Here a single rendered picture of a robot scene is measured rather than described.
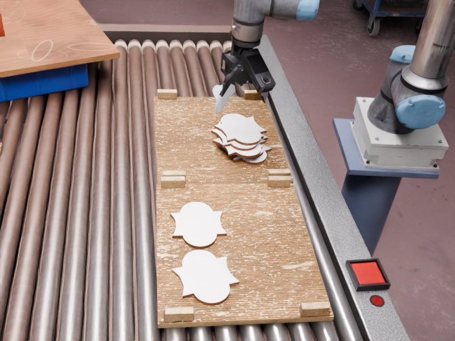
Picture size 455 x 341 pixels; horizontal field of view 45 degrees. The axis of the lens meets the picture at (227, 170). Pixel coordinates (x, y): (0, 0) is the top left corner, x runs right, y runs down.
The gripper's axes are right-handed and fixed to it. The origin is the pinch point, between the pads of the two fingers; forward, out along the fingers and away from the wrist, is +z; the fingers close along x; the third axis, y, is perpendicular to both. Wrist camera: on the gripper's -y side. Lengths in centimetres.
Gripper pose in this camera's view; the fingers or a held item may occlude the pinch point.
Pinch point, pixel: (242, 109)
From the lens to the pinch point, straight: 144.8
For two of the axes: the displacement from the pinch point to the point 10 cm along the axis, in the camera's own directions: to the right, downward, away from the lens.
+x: -8.7, 2.4, -4.2
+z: -0.9, 7.7, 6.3
